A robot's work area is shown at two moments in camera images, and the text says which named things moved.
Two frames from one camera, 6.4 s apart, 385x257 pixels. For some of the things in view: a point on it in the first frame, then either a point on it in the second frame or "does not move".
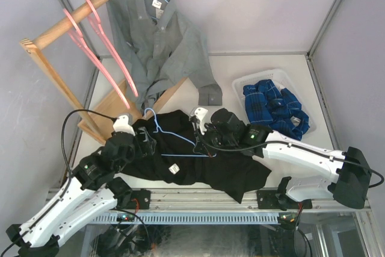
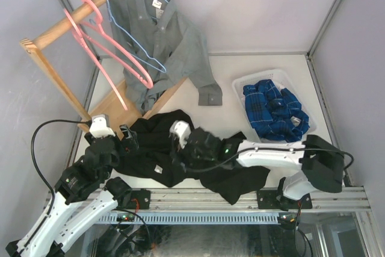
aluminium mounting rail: (183, 199) does not move
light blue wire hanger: (157, 128) → (160, 70)
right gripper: (204, 139) → (179, 153)
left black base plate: (140, 199) does not move
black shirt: (174, 150) does not move
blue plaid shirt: (275, 106) does not move
